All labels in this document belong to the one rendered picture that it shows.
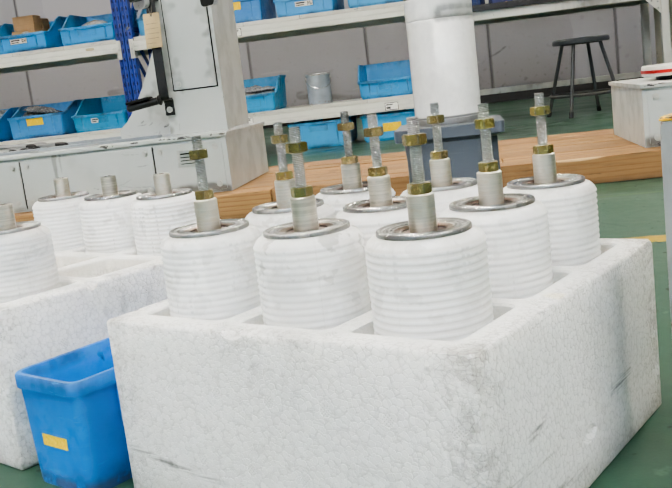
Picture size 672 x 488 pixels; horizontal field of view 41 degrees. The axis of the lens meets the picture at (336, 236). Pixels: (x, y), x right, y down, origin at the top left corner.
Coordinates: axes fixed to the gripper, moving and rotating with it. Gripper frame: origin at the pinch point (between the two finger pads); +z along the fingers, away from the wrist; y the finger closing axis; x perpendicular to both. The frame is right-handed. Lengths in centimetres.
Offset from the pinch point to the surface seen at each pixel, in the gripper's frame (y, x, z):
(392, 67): -355, -359, 4
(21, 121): -160, -496, 10
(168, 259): 4.7, 0.0, 23.8
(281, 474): 4.4, 13.7, 41.1
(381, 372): 1.5, 24.7, 31.0
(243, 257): -0.4, 4.6, 24.3
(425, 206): -5.5, 23.8, 19.9
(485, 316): -7.1, 27.5, 28.6
